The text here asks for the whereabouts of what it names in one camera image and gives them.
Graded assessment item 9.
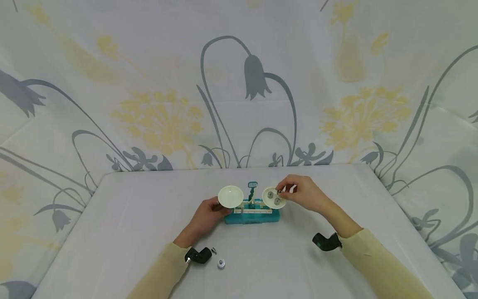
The person's right hand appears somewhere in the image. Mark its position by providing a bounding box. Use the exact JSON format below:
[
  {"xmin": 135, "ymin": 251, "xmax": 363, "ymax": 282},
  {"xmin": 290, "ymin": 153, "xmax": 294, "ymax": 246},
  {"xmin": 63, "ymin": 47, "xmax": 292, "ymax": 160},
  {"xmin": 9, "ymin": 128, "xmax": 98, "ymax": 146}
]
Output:
[{"xmin": 276, "ymin": 174, "xmax": 331, "ymax": 214}]

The person's left hand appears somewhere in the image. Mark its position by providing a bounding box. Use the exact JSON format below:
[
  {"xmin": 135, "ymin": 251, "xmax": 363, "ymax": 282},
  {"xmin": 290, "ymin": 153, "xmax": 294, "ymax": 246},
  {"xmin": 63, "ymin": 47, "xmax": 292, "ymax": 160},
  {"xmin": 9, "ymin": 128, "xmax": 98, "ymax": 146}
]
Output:
[{"xmin": 173, "ymin": 196, "xmax": 233, "ymax": 249}]

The teal balance scale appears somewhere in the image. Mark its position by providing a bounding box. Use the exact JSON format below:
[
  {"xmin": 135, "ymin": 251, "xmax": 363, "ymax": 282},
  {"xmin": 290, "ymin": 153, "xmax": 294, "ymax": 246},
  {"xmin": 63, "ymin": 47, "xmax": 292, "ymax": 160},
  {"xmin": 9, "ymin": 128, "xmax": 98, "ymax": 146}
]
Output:
[{"xmin": 224, "ymin": 181, "xmax": 280, "ymax": 225}]

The person's left forearm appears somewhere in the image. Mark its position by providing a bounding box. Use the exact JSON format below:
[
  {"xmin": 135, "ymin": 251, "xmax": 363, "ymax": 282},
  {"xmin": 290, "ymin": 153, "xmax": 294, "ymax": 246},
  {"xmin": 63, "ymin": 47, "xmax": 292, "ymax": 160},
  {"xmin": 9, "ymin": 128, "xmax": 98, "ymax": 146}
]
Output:
[{"xmin": 126, "ymin": 239, "xmax": 194, "ymax": 299}]

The person's right forearm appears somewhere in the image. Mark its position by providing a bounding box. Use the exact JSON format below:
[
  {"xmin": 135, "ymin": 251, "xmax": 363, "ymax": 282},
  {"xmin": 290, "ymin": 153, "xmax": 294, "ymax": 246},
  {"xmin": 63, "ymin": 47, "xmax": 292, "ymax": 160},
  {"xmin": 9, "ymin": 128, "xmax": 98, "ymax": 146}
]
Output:
[{"xmin": 322, "ymin": 201, "xmax": 436, "ymax": 299}]

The white round scale pan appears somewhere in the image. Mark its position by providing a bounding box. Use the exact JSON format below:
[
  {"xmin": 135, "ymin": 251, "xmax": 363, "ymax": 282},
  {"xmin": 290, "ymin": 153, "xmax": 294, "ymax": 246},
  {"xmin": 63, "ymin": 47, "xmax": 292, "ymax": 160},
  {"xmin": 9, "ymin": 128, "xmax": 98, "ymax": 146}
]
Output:
[
  {"xmin": 217, "ymin": 185, "xmax": 244, "ymax": 209},
  {"xmin": 261, "ymin": 186, "xmax": 288, "ymax": 210}
]

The black wrist band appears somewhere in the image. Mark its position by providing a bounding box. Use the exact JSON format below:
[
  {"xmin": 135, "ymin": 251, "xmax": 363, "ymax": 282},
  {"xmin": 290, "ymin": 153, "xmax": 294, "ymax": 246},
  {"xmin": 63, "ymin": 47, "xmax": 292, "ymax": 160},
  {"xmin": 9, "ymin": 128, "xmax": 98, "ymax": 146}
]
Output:
[
  {"xmin": 184, "ymin": 247, "xmax": 213, "ymax": 265},
  {"xmin": 312, "ymin": 232, "xmax": 343, "ymax": 252}
]

